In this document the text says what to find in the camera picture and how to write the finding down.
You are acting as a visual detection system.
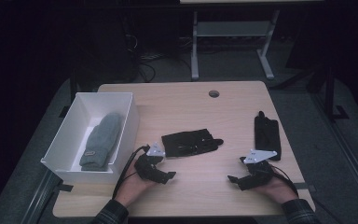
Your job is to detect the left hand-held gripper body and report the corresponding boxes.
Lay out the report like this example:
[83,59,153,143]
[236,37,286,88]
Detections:
[134,142,167,184]

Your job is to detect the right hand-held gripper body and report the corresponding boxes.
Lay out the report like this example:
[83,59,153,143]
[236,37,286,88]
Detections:
[239,149,278,191]

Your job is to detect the black glove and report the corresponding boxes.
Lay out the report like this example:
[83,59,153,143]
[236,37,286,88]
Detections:
[254,110,282,161]
[160,128,225,158]

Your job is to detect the grey knitted mitten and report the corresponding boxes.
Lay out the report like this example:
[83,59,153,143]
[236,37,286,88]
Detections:
[79,112,123,172]

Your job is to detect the white rectangular box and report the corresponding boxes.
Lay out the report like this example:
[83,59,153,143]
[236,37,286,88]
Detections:
[40,91,140,185]

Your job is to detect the person's left hand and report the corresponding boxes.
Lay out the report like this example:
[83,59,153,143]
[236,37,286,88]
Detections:
[114,161,157,208]

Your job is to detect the person's right hand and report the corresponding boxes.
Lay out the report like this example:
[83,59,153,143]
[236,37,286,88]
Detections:
[255,174,299,205]

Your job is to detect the black stand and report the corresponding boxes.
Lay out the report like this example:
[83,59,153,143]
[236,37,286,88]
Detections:
[268,62,351,122]

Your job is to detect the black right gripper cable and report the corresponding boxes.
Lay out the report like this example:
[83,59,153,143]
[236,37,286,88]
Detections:
[271,164,299,197]

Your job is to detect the metal floor rail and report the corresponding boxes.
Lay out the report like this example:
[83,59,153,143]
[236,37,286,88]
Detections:
[21,171,60,224]
[310,92,358,216]

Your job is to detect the black floor cables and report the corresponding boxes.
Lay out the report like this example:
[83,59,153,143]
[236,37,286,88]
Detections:
[124,31,194,83]

